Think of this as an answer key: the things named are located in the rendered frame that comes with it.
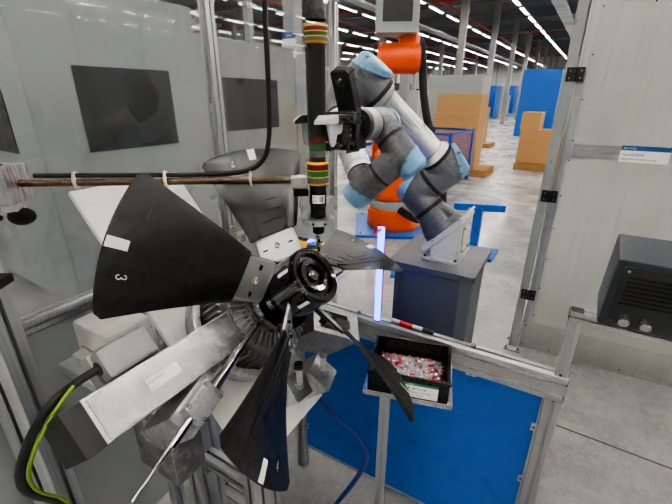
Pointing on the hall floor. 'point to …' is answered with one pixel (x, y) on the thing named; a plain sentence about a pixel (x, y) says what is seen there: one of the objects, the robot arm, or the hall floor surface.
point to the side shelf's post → (176, 493)
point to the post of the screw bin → (381, 449)
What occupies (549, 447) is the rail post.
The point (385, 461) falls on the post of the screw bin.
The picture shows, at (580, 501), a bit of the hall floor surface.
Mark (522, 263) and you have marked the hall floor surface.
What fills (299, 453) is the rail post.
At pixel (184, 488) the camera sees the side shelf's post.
